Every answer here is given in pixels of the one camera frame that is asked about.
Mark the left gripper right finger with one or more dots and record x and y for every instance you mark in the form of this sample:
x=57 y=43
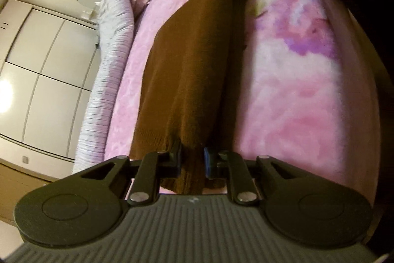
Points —
x=239 y=174

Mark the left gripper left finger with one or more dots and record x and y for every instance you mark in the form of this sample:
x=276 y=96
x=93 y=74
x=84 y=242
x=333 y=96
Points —
x=148 y=172

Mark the brown knit sweater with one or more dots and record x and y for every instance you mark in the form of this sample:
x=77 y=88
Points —
x=191 y=86

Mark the grey striped duvet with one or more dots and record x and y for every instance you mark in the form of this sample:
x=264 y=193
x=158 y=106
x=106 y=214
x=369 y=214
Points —
x=115 y=31

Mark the pink floral bed blanket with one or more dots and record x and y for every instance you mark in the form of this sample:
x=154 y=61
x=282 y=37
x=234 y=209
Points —
x=307 y=94

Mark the wooden door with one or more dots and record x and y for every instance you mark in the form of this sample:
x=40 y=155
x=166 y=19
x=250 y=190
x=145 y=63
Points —
x=13 y=186

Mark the white wardrobe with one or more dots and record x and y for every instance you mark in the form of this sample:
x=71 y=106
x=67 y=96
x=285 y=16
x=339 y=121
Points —
x=48 y=65

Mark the wall socket plate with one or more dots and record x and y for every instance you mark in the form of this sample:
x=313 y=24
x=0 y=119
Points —
x=25 y=159

